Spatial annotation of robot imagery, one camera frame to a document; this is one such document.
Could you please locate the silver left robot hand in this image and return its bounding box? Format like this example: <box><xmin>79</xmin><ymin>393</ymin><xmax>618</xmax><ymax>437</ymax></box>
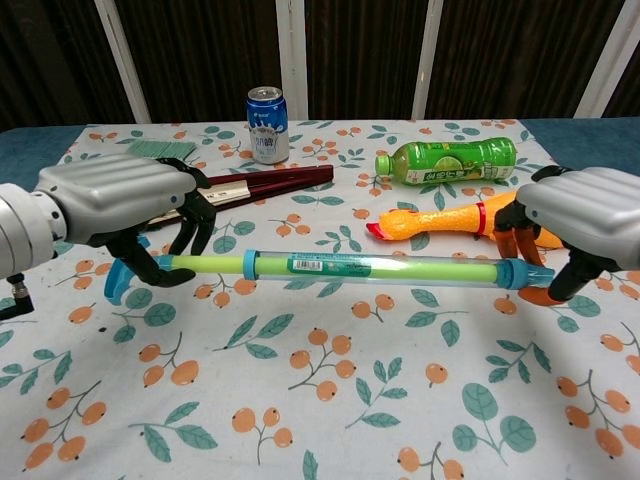
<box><xmin>32</xmin><ymin>153</ymin><xmax>217</xmax><ymax>287</ymax></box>

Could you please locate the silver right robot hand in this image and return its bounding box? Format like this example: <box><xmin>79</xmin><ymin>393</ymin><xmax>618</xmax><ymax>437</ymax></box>
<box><xmin>492</xmin><ymin>166</ymin><xmax>640</xmax><ymax>306</ymax></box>

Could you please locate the water squirter tube toy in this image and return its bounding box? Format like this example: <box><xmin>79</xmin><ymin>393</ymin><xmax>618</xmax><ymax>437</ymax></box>
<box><xmin>103</xmin><ymin>237</ymin><xmax>557</xmax><ymax>307</ymax></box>

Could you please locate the mint green hand brush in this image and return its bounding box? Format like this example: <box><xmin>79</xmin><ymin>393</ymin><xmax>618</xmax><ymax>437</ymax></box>
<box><xmin>127</xmin><ymin>139</ymin><xmax>197</xmax><ymax>160</ymax></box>

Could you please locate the yellow rubber chicken toy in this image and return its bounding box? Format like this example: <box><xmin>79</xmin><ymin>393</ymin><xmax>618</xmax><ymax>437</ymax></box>
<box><xmin>365</xmin><ymin>189</ymin><xmax>569</xmax><ymax>251</ymax></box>

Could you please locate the green plastic drink bottle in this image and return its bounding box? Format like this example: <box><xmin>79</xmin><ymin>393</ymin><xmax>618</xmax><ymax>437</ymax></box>
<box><xmin>374</xmin><ymin>135</ymin><xmax>517</xmax><ymax>188</ymax></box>

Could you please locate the dark red folding fan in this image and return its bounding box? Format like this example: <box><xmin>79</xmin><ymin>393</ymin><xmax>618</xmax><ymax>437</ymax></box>
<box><xmin>149</xmin><ymin>164</ymin><xmax>335</xmax><ymax>231</ymax></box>

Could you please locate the blue and white drink can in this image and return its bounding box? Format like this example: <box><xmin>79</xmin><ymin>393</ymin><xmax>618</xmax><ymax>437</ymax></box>
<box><xmin>245</xmin><ymin>85</ymin><xmax>291</xmax><ymax>165</ymax></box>

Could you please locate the dark brown curtain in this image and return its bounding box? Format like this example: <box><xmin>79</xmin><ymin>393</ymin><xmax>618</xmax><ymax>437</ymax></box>
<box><xmin>0</xmin><ymin>0</ymin><xmax>640</xmax><ymax>132</ymax></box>

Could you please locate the floral fruit print tablecloth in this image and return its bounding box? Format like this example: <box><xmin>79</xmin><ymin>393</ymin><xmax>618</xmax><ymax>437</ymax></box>
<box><xmin>0</xmin><ymin>118</ymin><xmax>640</xmax><ymax>480</ymax></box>

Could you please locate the white frame post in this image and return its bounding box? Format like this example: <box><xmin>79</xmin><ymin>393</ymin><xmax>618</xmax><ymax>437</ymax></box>
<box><xmin>276</xmin><ymin>0</ymin><xmax>309</xmax><ymax>121</ymax></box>
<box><xmin>93</xmin><ymin>0</ymin><xmax>152</xmax><ymax>124</ymax></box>
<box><xmin>411</xmin><ymin>0</ymin><xmax>446</xmax><ymax>120</ymax></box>
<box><xmin>574</xmin><ymin>0</ymin><xmax>639</xmax><ymax>119</ymax></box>

